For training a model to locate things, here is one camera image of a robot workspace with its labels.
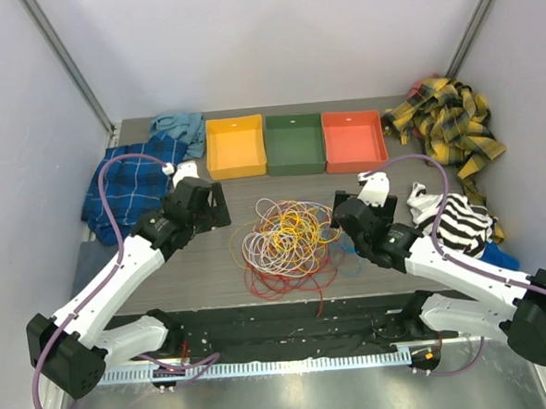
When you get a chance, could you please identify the orange cable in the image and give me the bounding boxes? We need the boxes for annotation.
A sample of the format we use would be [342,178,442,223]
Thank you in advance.
[226,200,333,271]

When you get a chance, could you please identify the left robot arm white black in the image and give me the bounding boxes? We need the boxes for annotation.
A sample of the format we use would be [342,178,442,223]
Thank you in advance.
[26,177,231,400]

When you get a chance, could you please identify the red plastic bin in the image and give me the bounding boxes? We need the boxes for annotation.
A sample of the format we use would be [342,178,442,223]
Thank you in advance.
[321,110,389,174]

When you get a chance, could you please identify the yellow plastic bin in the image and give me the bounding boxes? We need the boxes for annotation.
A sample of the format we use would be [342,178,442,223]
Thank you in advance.
[205,115,267,180]

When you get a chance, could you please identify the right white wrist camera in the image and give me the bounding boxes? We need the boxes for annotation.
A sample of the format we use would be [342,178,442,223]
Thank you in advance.
[357,171,390,207]

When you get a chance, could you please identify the blue plaid cloth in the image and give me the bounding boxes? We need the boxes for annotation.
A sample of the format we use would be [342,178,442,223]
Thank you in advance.
[81,138,188,245]

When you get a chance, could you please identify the blue cable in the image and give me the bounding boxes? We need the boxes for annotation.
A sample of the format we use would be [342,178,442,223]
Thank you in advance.
[325,230,366,279]

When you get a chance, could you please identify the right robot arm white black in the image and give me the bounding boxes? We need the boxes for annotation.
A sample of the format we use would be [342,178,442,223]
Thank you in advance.
[331,191,546,366]

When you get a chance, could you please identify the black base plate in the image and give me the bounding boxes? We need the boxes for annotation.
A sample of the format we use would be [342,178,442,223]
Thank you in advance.
[107,290,464,368]

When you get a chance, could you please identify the red cable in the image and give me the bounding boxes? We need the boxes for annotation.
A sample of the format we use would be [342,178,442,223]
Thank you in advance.
[242,236,354,322]

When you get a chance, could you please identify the slotted cable duct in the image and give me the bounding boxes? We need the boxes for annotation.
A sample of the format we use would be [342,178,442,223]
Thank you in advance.
[98,348,412,387]

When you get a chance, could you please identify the yellow cable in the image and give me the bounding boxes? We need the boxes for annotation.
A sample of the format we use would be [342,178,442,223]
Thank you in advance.
[266,207,342,261]

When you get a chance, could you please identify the grey folded cloth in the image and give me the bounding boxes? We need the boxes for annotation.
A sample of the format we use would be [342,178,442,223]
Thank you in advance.
[70,241,102,297]

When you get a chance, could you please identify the aluminium frame post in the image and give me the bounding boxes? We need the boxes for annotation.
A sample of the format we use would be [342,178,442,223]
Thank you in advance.
[19,0,116,137]
[445,0,496,79]

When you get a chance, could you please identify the green plastic bin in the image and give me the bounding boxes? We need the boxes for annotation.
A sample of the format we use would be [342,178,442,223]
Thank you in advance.
[264,113,326,177]

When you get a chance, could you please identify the left aluminium frame post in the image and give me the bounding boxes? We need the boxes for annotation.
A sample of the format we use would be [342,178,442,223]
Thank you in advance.
[19,0,116,137]

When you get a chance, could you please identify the pink cloth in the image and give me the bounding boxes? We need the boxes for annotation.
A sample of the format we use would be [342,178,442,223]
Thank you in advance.
[406,73,441,99]

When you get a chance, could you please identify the light blue cloth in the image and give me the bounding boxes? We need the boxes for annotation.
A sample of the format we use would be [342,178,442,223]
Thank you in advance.
[148,112,206,160]

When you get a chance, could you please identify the right aluminium frame post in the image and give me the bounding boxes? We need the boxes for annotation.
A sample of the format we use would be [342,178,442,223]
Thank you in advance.
[445,0,496,79]

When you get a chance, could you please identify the white cable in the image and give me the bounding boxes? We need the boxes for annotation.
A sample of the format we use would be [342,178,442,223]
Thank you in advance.
[239,192,339,279]

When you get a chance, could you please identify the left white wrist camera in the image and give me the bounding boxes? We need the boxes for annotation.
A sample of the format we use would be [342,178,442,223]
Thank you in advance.
[161,160,199,190]

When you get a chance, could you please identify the bright blue cloth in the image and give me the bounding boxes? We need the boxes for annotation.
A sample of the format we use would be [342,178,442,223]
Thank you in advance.
[479,242,521,271]

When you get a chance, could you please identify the black white striped cloth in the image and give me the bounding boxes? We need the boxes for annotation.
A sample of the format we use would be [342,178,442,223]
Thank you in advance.
[406,181,497,259]

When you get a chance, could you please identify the yellow plaid shirt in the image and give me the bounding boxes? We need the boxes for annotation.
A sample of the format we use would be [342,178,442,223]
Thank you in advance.
[379,73,514,249]

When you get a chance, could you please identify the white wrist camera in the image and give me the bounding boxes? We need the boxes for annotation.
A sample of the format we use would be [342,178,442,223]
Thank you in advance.
[357,171,390,207]
[161,160,199,190]

